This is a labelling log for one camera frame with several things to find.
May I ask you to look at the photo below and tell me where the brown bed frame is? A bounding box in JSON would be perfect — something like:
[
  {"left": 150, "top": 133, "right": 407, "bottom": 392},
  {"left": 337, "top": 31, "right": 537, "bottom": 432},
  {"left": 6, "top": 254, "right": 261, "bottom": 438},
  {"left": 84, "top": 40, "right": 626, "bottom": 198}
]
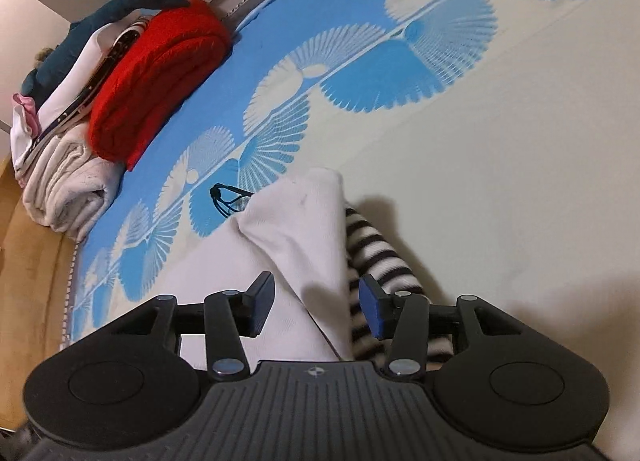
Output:
[{"left": 0, "top": 155, "right": 77, "bottom": 424}]

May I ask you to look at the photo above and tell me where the blue white patterned bed sheet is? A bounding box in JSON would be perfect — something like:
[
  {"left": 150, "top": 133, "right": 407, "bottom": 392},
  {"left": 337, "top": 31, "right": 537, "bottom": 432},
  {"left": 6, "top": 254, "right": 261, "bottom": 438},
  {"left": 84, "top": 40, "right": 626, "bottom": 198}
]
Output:
[{"left": 64, "top": 0, "right": 640, "bottom": 377}]

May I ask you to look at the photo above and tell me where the pink cloth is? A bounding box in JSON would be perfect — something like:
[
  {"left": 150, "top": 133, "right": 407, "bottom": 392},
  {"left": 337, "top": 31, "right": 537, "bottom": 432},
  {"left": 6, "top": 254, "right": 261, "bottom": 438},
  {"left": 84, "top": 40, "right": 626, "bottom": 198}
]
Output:
[{"left": 12, "top": 93, "right": 42, "bottom": 140}]

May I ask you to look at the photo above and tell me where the dark blue shark plush toy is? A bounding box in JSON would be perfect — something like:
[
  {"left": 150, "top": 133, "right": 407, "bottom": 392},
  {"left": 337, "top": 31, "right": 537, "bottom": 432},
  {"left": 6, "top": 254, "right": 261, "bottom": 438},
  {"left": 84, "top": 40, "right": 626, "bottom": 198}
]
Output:
[{"left": 20, "top": 0, "right": 192, "bottom": 95}]

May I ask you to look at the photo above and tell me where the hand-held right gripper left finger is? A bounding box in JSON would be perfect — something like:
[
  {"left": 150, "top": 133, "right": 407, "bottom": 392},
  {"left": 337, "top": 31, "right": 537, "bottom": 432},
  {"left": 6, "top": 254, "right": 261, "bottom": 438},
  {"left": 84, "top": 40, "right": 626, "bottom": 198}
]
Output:
[{"left": 148, "top": 271, "right": 277, "bottom": 382}]

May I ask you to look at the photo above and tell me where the black white striped shirt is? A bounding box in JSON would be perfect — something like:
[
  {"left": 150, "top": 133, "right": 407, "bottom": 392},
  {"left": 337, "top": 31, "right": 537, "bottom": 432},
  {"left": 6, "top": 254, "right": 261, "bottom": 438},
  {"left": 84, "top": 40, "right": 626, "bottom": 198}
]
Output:
[{"left": 150, "top": 167, "right": 457, "bottom": 375}]

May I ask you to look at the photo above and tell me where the folded white garment dark trim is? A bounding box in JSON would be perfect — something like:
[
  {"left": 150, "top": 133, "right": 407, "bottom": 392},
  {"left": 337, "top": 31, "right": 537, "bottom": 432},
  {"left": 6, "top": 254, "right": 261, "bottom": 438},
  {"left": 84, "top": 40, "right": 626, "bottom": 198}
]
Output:
[{"left": 11, "top": 16, "right": 153, "bottom": 188}]

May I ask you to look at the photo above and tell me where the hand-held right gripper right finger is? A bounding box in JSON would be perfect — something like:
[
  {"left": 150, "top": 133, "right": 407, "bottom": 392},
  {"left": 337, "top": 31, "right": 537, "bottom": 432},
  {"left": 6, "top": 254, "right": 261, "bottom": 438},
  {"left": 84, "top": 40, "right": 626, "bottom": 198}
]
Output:
[{"left": 359, "top": 273, "right": 497, "bottom": 377}]

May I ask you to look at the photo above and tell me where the black hair tie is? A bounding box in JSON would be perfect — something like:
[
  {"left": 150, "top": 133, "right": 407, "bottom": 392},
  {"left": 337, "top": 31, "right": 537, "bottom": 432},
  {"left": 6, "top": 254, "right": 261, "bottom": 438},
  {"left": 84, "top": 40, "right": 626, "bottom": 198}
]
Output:
[{"left": 208, "top": 182, "right": 252, "bottom": 218}]

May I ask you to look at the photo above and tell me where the folded red knitted sweater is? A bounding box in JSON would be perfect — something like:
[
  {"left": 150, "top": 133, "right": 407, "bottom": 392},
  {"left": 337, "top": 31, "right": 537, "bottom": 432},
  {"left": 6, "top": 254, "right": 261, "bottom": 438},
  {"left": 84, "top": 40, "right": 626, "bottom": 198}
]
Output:
[{"left": 88, "top": 0, "right": 232, "bottom": 172}]

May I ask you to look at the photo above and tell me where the folded white towel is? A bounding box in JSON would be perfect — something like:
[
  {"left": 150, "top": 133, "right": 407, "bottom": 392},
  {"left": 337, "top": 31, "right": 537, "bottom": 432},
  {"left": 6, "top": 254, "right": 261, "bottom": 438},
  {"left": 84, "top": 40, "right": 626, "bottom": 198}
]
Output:
[{"left": 22, "top": 120, "right": 126, "bottom": 243}]

